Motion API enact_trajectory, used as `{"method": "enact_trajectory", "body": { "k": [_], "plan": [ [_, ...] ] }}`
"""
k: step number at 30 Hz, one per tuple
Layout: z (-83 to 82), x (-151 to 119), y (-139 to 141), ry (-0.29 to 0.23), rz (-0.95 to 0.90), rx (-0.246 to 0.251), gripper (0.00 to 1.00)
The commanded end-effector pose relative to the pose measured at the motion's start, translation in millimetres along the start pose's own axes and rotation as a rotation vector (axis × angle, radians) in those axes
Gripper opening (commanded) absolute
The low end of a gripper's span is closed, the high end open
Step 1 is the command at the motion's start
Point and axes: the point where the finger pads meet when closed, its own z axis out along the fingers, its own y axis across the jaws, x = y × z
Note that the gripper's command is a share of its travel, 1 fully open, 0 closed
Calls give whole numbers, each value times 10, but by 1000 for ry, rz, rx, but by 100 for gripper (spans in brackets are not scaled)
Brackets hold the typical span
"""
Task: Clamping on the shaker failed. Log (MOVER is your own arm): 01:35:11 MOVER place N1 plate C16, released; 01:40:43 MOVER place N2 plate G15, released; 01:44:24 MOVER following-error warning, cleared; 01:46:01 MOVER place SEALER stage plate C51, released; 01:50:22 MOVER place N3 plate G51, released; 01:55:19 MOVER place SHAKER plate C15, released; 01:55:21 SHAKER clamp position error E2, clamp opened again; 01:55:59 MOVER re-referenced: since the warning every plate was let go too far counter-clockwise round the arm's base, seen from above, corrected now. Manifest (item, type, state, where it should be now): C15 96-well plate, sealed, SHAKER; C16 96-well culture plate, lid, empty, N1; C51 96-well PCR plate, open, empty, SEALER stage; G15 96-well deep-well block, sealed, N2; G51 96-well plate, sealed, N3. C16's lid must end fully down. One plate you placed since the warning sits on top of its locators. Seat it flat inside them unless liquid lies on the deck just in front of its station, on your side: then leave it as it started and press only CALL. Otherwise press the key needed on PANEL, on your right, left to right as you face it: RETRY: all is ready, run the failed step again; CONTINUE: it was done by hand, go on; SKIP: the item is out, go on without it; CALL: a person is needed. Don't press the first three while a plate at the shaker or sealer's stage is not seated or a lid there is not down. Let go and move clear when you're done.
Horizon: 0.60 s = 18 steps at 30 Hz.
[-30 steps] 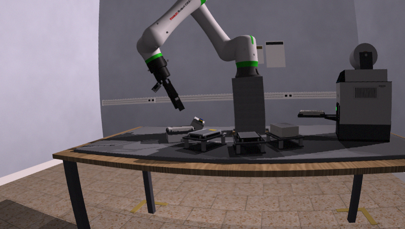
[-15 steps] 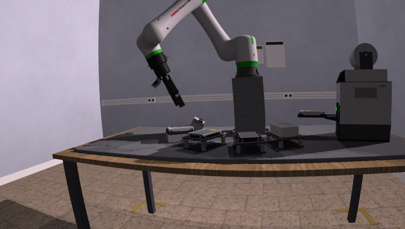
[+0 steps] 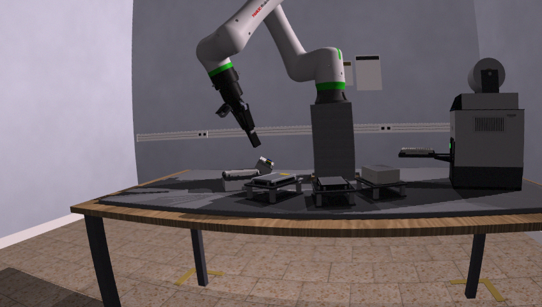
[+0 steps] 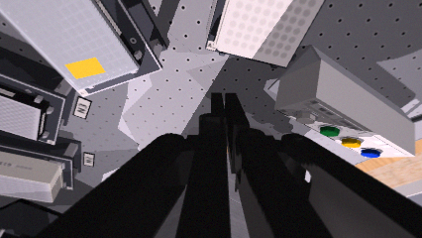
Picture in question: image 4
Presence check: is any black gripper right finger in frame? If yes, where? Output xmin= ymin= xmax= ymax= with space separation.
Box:
xmin=225 ymin=93 xmax=422 ymax=238

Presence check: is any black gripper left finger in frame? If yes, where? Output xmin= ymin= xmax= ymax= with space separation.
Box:
xmin=33 ymin=93 xmax=231 ymax=238

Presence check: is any grey button panel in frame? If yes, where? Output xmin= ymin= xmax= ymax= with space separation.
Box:
xmin=268 ymin=45 xmax=422 ymax=158

